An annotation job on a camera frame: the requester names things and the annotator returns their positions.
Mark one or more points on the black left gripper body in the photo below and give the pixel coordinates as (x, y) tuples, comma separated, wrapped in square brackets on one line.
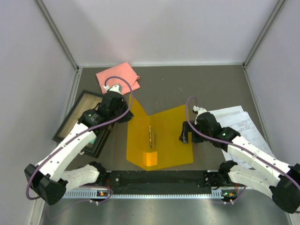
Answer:
[(123, 109)]

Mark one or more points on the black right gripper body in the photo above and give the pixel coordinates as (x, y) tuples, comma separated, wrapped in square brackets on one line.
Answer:
[(195, 138)]

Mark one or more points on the printed paper sheet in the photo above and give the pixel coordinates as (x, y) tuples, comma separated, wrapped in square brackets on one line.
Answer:
[(225, 112), (245, 126)]

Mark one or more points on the yellow plastic folder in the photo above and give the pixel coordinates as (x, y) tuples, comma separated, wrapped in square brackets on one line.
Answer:
[(169, 150)]

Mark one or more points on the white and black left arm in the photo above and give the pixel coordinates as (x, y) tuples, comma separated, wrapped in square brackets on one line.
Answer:
[(49, 178)]

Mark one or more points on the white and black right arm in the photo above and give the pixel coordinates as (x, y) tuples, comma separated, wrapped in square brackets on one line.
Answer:
[(278, 180)]

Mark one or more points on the metal folder clip mechanism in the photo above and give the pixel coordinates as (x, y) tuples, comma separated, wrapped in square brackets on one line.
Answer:
[(152, 137)]

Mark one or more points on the black framed wooden tray box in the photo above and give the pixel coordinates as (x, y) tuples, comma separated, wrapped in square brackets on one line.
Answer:
[(86, 100)]

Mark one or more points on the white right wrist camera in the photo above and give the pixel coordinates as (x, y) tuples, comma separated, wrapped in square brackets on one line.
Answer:
[(198, 110)]

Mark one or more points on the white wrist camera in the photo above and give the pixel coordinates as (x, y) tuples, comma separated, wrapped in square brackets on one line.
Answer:
[(115, 88), (198, 110)]

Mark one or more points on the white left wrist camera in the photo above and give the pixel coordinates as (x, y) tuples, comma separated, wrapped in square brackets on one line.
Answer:
[(115, 88)]

